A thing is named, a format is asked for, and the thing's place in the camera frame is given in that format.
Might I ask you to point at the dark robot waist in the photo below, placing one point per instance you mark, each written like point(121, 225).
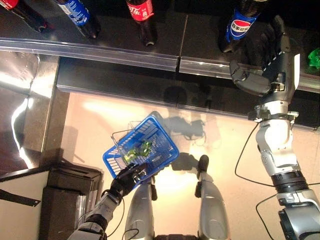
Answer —
point(175, 237)

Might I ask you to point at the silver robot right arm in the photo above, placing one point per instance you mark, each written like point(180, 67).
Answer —
point(275, 140)

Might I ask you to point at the silver robot leg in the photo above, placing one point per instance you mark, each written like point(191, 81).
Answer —
point(140, 207)
point(212, 207)

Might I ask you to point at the white panel black frame stand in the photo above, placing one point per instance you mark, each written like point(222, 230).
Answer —
point(20, 220)

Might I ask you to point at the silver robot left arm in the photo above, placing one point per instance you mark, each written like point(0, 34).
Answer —
point(100, 207)

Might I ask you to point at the green bottle in basket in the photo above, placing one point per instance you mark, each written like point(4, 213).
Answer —
point(130, 155)
point(145, 147)

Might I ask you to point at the Pepsi cola bottle blue cap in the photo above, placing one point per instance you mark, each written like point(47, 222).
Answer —
point(77, 15)
point(238, 27)

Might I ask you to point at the black shelf board clear rail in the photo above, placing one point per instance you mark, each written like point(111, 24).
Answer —
point(112, 80)
point(112, 32)
point(200, 37)
point(212, 100)

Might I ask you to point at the silver robot left leg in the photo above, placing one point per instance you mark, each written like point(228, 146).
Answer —
point(140, 207)

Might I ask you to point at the blue plastic shopping basket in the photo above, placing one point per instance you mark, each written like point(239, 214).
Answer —
point(165, 150)

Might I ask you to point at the green Sprite bottle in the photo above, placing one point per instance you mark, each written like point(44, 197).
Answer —
point(315, 58)

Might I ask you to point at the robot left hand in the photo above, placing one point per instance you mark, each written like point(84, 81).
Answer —
point(127, 178)

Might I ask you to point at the black cabinet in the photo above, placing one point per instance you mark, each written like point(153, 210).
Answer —
point(62, 200)

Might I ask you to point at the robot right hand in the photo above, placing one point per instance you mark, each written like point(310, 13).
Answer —
point(277, 72)

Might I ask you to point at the Coca-Cola bottle red cap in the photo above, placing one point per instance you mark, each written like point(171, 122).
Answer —
point(27, 15)
point(143, 15)

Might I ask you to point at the silver robot right leg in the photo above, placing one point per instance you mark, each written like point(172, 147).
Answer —
point(212, 207)

